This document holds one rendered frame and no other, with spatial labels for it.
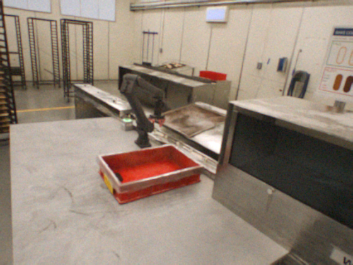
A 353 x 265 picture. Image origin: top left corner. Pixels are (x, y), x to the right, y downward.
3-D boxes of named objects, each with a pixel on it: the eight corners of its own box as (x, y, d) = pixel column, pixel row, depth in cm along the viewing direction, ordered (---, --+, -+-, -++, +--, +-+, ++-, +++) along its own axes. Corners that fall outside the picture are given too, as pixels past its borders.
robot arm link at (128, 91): (114, 88, 139) (129, 90, 135) (125, 71, 145) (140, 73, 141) (138, 132, 175) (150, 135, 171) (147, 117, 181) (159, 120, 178)
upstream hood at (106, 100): (74, 89, 306) (73, 82, 303) (87, 89, 317) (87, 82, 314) (119, 118, 217) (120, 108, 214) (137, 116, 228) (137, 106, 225)
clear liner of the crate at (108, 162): (95, 171, 132) (94, 154, 129) (171, 156, 159) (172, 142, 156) (118, 206, 107) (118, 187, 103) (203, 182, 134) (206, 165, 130)
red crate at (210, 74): (198, 76, 546) (199, 70, 542) (208, 76, 570) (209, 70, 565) (216, 80, 512) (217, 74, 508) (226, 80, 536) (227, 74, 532)
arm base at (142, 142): (133, 142, 177) (140, 148, 167) (133, 131, 174) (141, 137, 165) (144, 141, 181) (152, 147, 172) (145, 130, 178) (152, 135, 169)
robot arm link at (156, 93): (121, 81, 144) (137, 84, 140) (124, 72, 144) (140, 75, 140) (153, 98, 184) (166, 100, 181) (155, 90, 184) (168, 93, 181)
